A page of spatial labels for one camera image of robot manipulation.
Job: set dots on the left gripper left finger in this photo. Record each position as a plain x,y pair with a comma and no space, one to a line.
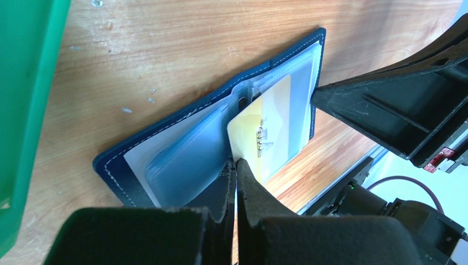
199,233

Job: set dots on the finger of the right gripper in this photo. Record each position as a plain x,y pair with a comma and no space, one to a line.
415,108

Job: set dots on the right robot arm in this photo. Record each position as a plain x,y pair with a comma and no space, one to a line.
434,235

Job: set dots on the navy blue card holder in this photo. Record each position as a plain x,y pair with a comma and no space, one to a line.
172,161

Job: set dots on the green plastic bin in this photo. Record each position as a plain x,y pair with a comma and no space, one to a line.
31,35

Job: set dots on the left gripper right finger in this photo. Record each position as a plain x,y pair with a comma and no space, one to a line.
270,233

